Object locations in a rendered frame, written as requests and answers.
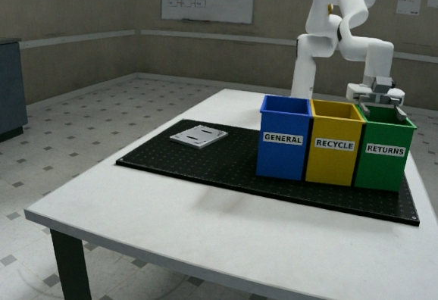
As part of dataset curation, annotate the blue bin with label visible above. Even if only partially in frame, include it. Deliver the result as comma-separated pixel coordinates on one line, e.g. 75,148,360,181
256,95,312,180

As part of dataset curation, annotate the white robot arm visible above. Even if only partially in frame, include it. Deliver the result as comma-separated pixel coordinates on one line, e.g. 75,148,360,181
291,0,396,99

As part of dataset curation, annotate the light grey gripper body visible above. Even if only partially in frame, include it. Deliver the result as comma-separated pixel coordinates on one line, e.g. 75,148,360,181
346,83,405,106

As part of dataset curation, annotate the green bin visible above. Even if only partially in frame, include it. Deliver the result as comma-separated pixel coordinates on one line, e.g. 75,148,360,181
352,104,417,192

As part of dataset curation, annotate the yellow recycle bin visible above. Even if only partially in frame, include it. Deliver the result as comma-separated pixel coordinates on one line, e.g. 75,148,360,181
304,99,365,186

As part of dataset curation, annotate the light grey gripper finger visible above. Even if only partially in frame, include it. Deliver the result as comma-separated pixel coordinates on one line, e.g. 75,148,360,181
380,95,407,121
358,93,376,117

